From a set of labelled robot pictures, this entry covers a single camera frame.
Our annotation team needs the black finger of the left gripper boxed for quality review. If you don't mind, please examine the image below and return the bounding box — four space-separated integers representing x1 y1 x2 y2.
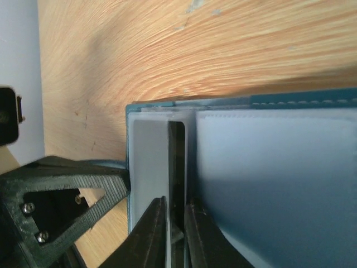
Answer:
1 156 131 267

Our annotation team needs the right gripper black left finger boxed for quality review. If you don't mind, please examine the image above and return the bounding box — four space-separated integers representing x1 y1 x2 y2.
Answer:
101 196 167 268

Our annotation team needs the teal leather card holder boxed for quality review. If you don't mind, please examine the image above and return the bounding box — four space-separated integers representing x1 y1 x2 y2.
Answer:
126 88 356 267

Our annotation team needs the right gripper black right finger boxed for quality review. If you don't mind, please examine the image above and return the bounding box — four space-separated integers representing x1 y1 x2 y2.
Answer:
185 198 253 268

